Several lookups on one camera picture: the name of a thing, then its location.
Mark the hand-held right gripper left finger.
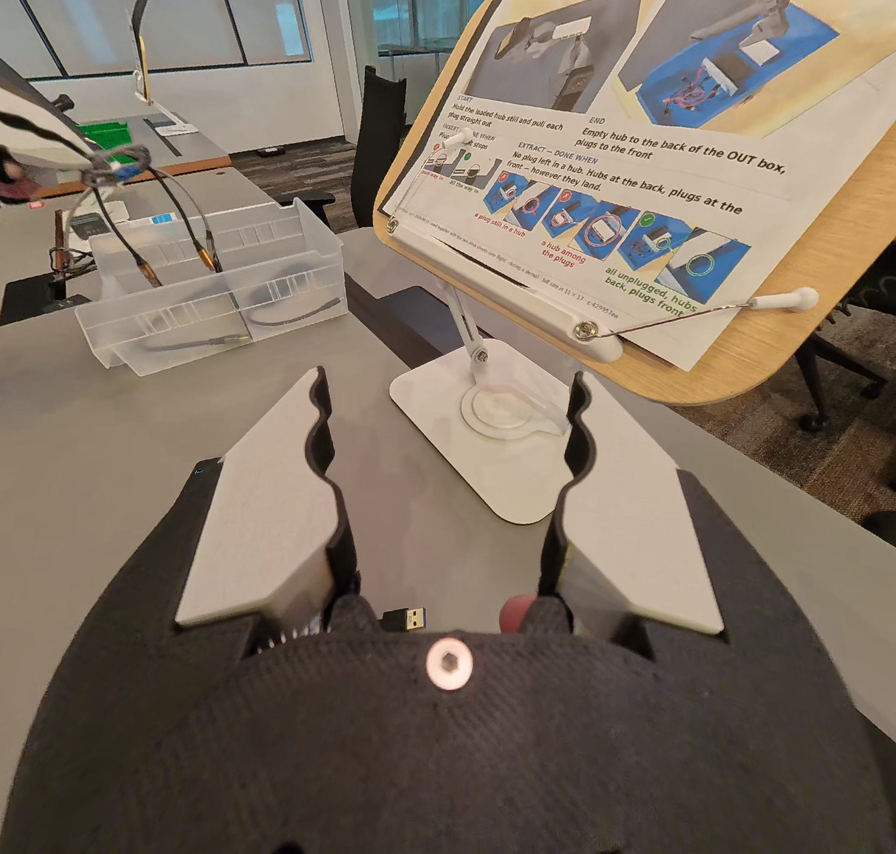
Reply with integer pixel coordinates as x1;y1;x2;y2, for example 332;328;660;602
173;366;363;632

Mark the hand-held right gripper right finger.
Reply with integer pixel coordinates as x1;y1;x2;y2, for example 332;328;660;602
538;371;727;642

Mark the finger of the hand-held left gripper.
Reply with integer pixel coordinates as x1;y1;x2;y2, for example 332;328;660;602
0;119;90;170
0;61;97;163

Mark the grey braided cable blue tie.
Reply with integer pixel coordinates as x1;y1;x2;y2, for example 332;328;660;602
80;145;225;289

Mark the clear plastic bin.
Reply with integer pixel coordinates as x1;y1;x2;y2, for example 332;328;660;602
73;198;349;377

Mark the person's right hand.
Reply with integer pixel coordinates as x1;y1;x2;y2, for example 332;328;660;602
498;593;540;635

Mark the green plastic bin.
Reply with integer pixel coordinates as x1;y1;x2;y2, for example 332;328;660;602
77;120;135;152

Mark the white leaflet with blue panel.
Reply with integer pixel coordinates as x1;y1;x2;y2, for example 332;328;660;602
105;201;184;232

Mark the wooden desk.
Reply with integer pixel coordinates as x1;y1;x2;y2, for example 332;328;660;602
42;113;233;200

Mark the white stand base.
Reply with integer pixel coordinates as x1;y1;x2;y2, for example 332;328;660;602
388;339;569;524

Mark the instruction sheet on stand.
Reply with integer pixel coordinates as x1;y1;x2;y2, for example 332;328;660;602
373;0;896;407

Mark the black office chair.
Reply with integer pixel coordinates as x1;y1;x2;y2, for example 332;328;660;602
794;238;896;435
276;66;408;232

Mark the printed instruction sheet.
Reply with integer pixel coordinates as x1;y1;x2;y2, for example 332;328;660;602
388;0;896;372

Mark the braided cable with gold plug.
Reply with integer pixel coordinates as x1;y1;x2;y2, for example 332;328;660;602
140;332;253;354

